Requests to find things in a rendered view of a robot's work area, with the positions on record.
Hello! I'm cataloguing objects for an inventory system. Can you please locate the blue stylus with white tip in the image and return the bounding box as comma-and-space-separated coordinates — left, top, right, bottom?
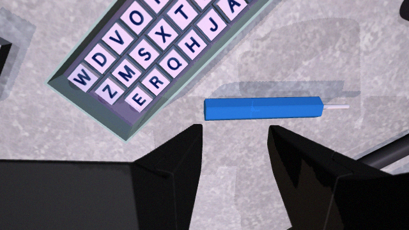
204, 96, 350, 121

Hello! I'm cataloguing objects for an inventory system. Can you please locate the dark grey rectangular bar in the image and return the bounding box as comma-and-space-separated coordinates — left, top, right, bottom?
0, 37, 12, 74

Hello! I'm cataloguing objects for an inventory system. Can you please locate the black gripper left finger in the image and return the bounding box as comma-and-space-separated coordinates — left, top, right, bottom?
0, 124, 203, 230

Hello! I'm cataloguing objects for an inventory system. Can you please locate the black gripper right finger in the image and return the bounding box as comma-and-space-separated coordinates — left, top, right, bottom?
267, 125, 409, 230

